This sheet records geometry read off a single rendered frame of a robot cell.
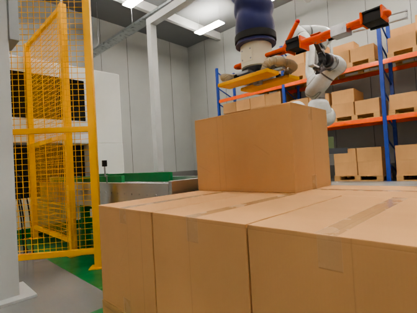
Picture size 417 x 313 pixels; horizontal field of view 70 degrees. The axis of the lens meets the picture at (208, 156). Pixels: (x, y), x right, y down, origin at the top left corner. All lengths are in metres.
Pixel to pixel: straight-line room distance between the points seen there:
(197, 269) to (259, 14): 1.30
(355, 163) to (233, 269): 8.20
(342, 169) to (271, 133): 7.65
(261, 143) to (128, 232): 0.71
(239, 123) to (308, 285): 0.98
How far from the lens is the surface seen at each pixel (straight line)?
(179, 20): 12.22
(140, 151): 12.28
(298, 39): 1.57
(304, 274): 0.70
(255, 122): 1.46
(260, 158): 1.44
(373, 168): 8.79
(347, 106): 9.02
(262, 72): 1.52
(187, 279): 0.96
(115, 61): 12.45
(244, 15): 1.74
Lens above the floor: 0.70
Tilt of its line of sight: 1 degrees up
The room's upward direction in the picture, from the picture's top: 3 degrees counter-clockwise
